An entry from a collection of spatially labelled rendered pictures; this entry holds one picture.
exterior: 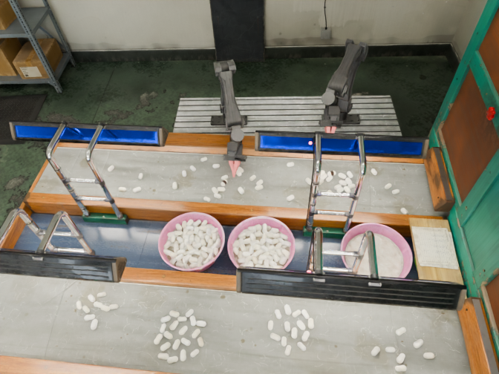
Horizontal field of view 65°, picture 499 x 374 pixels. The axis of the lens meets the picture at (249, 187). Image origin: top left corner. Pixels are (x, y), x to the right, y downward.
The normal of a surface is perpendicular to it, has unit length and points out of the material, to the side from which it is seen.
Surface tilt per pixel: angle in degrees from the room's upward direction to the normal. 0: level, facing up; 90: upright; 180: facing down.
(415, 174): 0
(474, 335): 67
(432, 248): 0
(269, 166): 0
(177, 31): 89
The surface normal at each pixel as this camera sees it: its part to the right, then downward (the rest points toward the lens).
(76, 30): -0.04, 0.79
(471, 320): -0.93, -0.29
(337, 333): -0.04, -0.61
